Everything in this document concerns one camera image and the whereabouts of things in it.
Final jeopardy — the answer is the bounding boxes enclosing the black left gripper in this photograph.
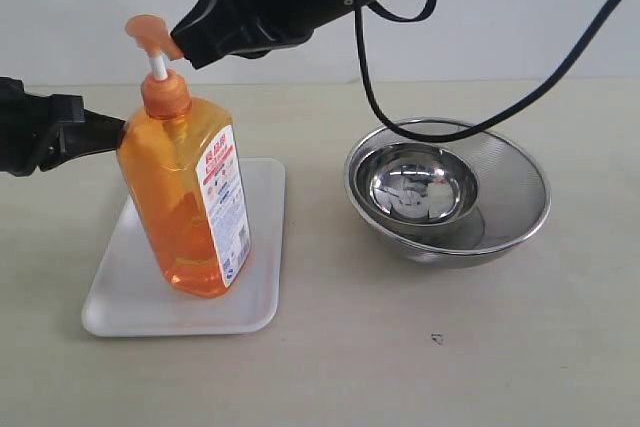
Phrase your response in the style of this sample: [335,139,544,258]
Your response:
[1,77,125,177]

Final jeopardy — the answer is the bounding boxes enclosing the orange pump soap bottle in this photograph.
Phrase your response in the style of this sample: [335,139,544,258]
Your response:
[117,14,249,267]

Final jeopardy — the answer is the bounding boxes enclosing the small shiny steel bowl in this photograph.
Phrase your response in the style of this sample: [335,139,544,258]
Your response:
[349,142,479,236]

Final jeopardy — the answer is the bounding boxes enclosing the steel mesh colander bowl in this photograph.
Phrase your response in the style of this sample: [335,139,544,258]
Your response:
[343,127,551,268]

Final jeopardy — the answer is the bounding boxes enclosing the white rectangular foam tray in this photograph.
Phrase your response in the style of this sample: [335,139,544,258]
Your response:
[82,158,286,337]

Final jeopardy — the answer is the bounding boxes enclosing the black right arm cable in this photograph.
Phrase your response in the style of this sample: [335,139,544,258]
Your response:
[353,0,640,142]

